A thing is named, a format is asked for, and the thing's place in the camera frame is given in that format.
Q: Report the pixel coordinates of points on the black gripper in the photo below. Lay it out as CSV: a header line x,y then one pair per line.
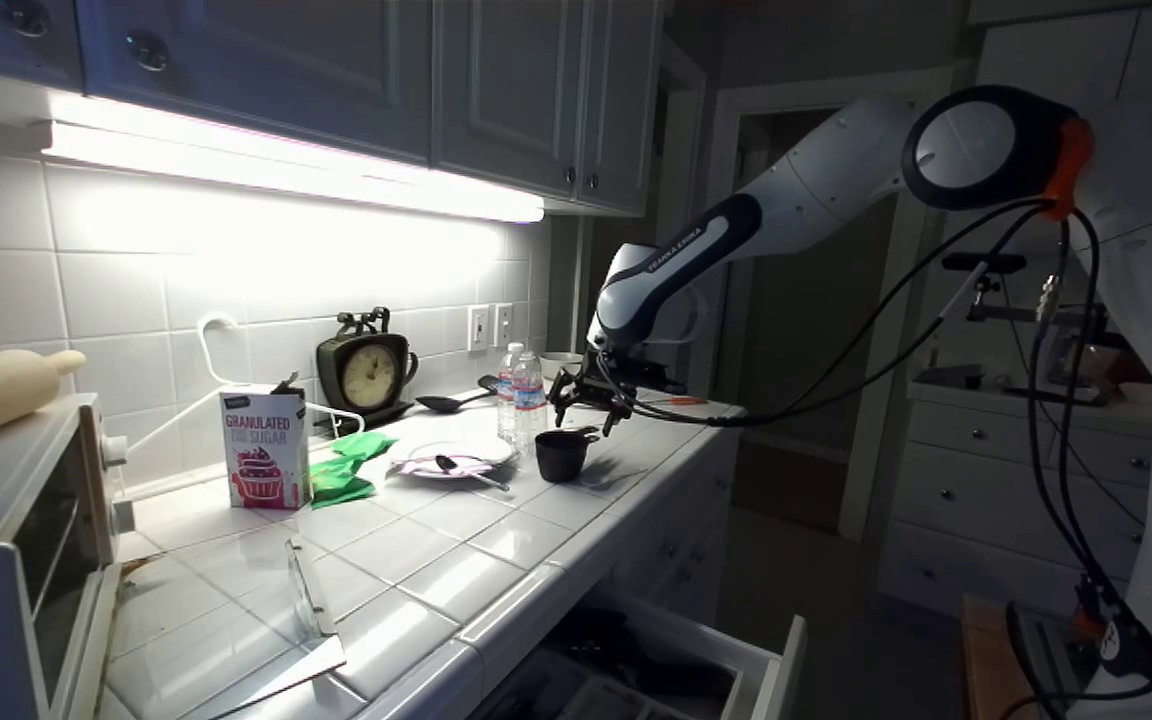
x,y
612,371

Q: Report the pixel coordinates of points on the white open drawer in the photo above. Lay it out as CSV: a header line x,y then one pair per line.
x,y
771,674

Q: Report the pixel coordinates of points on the white wall outlet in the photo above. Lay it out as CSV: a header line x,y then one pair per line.
x,y
500,327
476,328

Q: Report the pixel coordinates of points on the white lower cabinets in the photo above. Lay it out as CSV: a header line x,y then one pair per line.
x,y
680,534

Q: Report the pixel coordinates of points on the thin metal utensil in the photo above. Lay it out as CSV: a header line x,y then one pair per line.
x,y
297,573

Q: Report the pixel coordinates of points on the under-cabinet strip light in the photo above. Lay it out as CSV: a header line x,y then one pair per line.
x,y
271,161

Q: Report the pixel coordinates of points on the beige ceramic bowl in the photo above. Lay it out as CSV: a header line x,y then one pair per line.
x,y
557,359

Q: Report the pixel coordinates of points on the pink white carton box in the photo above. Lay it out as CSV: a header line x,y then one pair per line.
x,y
263,461

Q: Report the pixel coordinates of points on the black table clock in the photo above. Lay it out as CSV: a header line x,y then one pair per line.
x,y
366,379

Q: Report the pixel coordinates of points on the clear plastic water bottle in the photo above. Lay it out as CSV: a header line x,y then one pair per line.
x,y
523,403

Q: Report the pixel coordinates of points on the dark upper cabinet knob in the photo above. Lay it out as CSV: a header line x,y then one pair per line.
x,y
147,51
23,15

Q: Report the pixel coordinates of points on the white toaster oven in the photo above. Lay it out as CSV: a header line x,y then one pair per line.
x,y
1,534

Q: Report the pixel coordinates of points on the blue upper cabinets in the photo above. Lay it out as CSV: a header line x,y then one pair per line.
x,y
498,81

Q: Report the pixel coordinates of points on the green cloth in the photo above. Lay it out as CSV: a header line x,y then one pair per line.
x,y
341,473

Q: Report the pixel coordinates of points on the black ladle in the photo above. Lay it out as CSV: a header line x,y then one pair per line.
x,y
443,403

